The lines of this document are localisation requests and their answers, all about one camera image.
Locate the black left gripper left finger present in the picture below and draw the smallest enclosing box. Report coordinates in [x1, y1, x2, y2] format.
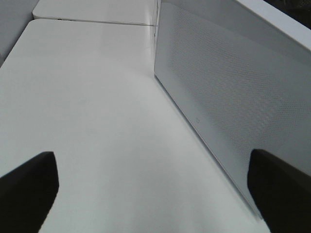
[0, 151, 59, 233]

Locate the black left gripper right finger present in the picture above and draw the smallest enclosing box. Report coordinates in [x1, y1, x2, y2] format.
[247, 149, 311, 233]

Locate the white microwave door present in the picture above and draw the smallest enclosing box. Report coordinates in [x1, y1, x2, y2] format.
[155, 0, 311, 209]

